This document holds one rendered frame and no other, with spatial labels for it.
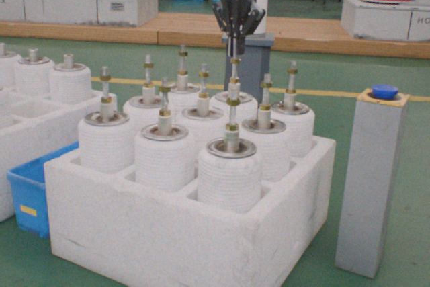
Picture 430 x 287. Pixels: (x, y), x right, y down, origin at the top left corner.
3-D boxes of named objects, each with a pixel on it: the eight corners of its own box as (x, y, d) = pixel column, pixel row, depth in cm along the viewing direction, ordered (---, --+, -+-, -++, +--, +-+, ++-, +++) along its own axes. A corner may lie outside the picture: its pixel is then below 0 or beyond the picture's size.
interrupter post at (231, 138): (226, 146, 74) (228, 126, 73) (241, 149, 73) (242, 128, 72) (220, 151, 72) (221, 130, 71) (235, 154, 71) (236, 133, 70)
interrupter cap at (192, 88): (181, 83, 108) (181, 80, 107) (207, 90, 103) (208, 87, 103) (156, 90, 102) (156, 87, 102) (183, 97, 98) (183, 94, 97)
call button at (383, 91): (373, 94, 81) (375, 82, 81) (398, 98, 79) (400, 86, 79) (367, 99, 78) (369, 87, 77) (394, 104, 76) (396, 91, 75)
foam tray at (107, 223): (172, 175, 121) (172, 105, 115) (326, 219, 103) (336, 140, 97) (51, 254, 88) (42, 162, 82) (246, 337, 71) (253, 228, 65)
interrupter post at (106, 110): (115, 122, 82) (114, 103, 81) (100, 123, 82) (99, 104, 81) (113, 117, 84) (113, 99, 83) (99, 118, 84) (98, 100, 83)
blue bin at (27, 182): (111, 173, 121) (109, 127, 117) (147, 183, 116) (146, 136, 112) (9, 227, 96) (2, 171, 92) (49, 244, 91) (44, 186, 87)
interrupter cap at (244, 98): (235, 92, 102) (235, 89, 102) (260, 101, 97) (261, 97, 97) (206, 97, 98) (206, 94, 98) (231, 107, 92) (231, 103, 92)
